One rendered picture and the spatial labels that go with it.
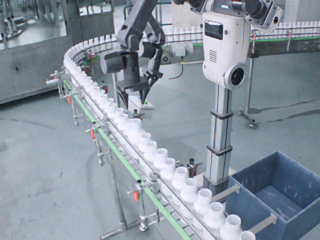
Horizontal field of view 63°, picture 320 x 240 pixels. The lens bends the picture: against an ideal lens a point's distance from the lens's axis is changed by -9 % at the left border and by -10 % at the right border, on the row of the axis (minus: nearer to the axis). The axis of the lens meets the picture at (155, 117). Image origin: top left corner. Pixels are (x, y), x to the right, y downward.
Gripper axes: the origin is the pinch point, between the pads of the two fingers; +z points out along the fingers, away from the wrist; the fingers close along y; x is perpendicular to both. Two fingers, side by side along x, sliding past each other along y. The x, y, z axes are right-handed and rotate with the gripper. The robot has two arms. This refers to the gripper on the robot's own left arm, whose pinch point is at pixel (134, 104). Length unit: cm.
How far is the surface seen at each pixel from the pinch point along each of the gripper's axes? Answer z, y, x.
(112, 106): 10.0, -0.9, 22.3
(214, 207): 11.4, 0.0, -46.3
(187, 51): 30, 112, 126
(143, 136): 11.3, 0.3, -4.9
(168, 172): 12.9, -1.7, -25.3
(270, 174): 45, 58, -23
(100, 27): 71, 157, 518
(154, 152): 12.4, -0.6, -14.1
